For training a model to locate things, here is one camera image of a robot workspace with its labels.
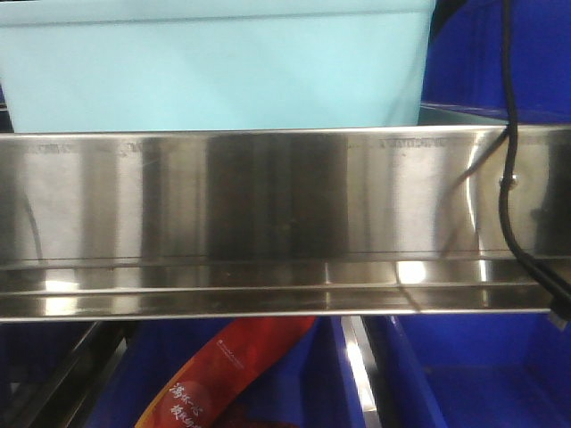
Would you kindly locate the dark blue bin lower right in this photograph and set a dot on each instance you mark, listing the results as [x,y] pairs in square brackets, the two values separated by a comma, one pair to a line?
[471,370]

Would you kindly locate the steel divider bar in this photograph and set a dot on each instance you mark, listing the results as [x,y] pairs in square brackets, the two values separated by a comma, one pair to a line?
[363,366]

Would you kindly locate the dark blue bin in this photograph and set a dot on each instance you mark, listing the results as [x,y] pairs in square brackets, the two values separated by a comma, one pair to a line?
[471,370]
[463,63]
[311,386]

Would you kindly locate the round steel rail screw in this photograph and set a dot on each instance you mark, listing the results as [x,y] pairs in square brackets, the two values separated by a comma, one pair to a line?
[511,183]

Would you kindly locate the dark blue bin lower middle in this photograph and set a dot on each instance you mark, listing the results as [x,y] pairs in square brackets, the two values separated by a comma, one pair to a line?
[311,386]

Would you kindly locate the black frame bar lower left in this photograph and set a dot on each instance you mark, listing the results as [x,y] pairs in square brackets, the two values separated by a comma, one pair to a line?
[60,370]

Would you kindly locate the stainless steel shelf rail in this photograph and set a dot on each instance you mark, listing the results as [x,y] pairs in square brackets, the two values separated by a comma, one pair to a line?
[227,224]

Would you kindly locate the dark blue bin upper right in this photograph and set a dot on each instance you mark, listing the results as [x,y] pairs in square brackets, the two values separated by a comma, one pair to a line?
[463,63]

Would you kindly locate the red snack package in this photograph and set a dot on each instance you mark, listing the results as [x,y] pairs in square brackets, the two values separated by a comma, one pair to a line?
[198,393]

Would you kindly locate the light blue plastic bin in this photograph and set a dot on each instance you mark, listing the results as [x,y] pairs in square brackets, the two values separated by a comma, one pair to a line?
[70,66]

